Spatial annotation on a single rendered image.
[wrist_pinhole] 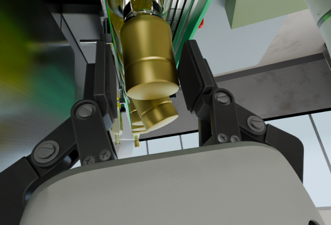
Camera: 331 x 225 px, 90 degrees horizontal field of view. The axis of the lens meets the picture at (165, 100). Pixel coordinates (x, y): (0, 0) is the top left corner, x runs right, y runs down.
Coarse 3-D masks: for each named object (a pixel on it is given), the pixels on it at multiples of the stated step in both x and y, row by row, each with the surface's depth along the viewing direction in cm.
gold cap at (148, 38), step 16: (144, 16) 10; (128, 32) 10; (144, 32) 10; (160, 32) 10; (128, 48) 10; (144, 48) 9; (160, 48) 10; (128, 64) 10; (144, 64) 9; (160, 64) 9; (128, 80) 10; (144, 80) 9; (160, 80) 9; (176, 80) 10; (144, 96) 11; (160, 96) 11
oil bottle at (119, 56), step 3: (117, 51) 21; (117, 54) 21; (120, 54) 21; (117, 57) 21; (120, 57) 21; (120, 60) 21; (120, 63) 21; (123, 63) 21; (120, 66) 22; (123, 66) 22; (120, 69) 23; (123, 69) 22; (123, 72) 23
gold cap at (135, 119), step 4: (132, 104) 21; (132, 108) 21; (132, 112) 21; (136, 112) 20; (132, 116) 20; (136, 116) 20; (132, 120) 20; (136, 120) 20; (140, 120) 20; (132, 124) 21; (136, 124) 21; (140, 124) 22
